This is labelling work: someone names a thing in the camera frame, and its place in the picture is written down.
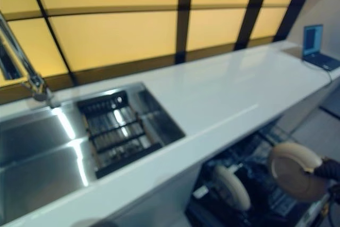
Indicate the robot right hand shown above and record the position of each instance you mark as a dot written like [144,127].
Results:
[329,169]

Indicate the beige round plate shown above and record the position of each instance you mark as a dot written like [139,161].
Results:
[292,168]
[233,187]

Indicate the black built-in dishwasher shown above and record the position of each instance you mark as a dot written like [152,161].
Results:
[202,192]

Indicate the open laptop computer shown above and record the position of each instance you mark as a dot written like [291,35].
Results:
[314,43]

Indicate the black sink drain rack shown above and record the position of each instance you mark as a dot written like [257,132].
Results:
[119,136]

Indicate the stainless steel sink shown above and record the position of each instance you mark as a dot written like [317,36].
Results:
[40,158]

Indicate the chrome kitchen faucet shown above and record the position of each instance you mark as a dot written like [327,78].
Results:
[18,51]

